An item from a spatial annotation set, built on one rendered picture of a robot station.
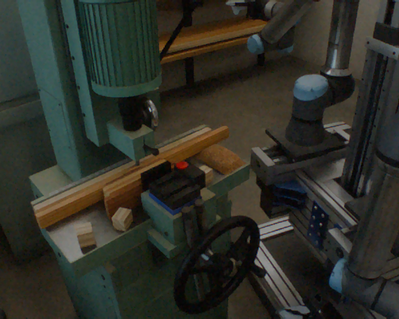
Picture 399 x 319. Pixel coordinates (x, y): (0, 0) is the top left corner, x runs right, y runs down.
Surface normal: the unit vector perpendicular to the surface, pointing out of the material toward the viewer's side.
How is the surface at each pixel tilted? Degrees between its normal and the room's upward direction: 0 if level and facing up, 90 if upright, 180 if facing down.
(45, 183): 0
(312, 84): 8
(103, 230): 0
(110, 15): 90
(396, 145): 83
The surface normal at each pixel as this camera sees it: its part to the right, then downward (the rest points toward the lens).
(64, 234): -0.03, -0.83
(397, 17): -0.94, 0.22
